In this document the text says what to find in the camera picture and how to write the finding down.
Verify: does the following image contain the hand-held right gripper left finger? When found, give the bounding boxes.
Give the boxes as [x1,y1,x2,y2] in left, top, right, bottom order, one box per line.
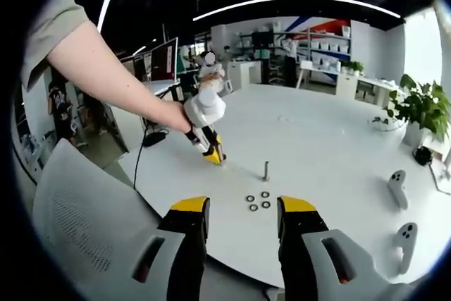
[101,195,211,301]

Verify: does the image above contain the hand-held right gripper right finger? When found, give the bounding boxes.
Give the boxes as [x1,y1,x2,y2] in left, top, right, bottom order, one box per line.
[276,195,419,301]

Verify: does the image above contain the person's left hand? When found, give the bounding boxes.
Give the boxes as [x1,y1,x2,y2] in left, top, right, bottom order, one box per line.
[164,100,195,136]

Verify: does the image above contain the white cabinet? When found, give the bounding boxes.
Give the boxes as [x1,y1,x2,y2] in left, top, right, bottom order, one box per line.
[227,60,262,91]

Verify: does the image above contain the white office desk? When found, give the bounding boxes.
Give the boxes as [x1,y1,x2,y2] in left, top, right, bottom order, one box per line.
[142,78,184,97]

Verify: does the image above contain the flat black object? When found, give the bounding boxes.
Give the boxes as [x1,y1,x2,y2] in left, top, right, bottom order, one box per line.
[141,131,170,148]

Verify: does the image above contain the computer monitor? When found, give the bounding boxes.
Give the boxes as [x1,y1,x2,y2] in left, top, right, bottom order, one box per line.
[149,37,180,84]

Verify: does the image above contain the white handheld controller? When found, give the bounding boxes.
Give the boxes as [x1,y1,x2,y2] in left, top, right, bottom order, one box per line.
[393,221,419,276]
[387,170,410,211]

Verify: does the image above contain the white mesh office chair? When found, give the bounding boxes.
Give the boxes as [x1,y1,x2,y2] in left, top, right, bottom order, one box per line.
[31,137,166,301]

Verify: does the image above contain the shelf with white bins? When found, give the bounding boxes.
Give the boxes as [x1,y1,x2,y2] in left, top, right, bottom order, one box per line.
[237,20,352,66]

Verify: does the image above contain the small black device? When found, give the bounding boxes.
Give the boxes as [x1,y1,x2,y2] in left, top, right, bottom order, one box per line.
[412,145,434,168]

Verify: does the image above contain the small potted plant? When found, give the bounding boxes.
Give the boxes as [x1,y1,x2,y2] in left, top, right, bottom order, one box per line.
[340,60,365,75]

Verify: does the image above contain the long white desk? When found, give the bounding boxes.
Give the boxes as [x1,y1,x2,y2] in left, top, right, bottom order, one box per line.
[295,59,406,108]

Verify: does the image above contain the olive shirt sleeve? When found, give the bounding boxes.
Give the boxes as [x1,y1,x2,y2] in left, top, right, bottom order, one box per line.
[20,0,98,91]

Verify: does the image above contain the green potted plant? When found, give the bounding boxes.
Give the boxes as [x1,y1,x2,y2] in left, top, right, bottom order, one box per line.
[371,73,451,147]

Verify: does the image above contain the black cable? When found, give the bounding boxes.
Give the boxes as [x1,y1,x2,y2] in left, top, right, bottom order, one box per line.
[132,127,148,190]

